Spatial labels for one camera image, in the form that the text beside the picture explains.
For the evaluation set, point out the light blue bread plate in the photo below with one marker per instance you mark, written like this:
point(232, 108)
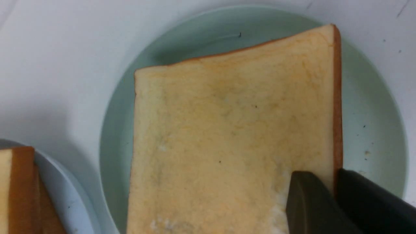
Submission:
point(67, 195)

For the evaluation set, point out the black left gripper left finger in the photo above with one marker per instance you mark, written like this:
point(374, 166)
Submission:
point(311, 209)

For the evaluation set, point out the toast slice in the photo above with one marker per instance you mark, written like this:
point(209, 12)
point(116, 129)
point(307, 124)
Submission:
point(46, 218)
point(19, 212)
point(216, 138)

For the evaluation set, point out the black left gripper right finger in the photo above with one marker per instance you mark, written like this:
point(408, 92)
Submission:
point(372, 208)

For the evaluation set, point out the light green center plate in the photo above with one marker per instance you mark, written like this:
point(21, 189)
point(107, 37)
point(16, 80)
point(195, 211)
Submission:
point(374, 138)

